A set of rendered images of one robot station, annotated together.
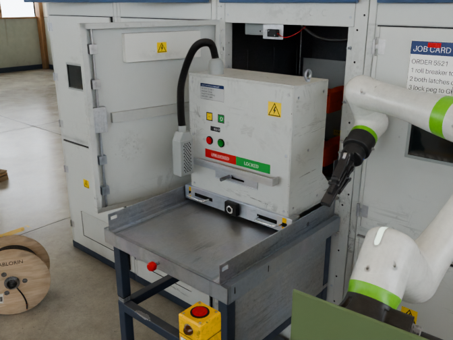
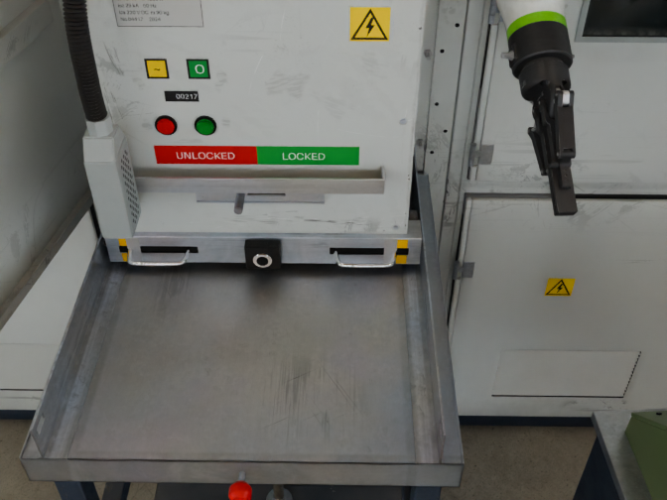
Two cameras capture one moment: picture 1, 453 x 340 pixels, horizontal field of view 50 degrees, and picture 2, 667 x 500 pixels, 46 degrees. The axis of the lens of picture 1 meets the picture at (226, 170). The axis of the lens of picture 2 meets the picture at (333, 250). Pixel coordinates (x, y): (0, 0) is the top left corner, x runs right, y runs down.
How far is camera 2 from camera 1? 105 cm
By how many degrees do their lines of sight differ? 41
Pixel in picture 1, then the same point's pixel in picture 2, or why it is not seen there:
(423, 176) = (606, 69)
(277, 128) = (378, 66)
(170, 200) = (93, 288)
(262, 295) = not seen: hidden behind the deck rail
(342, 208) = (432, 159)
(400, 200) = not seen: hidden behind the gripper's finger
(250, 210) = (311, 246)
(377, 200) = (512, 130)
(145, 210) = (73, 351)
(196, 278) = (368, 469)
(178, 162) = (119, 210)
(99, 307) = not seen: outside the picture
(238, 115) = (255, 52)
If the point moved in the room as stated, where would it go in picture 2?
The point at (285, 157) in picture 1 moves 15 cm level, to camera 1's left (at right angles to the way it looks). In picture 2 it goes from (401, 124) to (325, 161)
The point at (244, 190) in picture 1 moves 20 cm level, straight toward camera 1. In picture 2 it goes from (286, 210) to (363, 276)
